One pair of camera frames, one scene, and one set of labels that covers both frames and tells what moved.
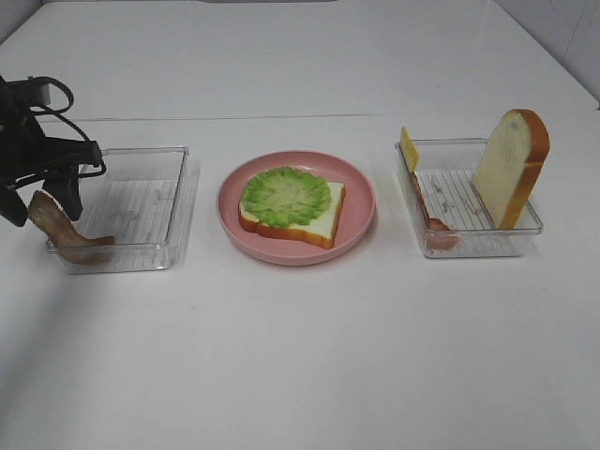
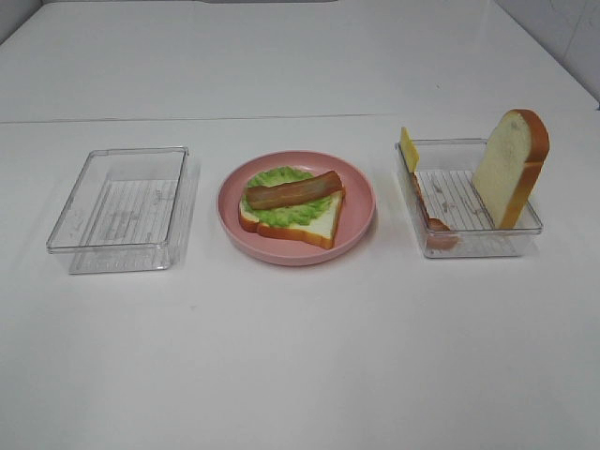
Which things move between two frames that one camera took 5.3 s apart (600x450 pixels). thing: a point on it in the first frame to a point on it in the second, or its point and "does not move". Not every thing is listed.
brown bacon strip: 72,246 to 309,187
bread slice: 510,164 does not move
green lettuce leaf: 285,196 does not move
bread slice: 322,232 does not move
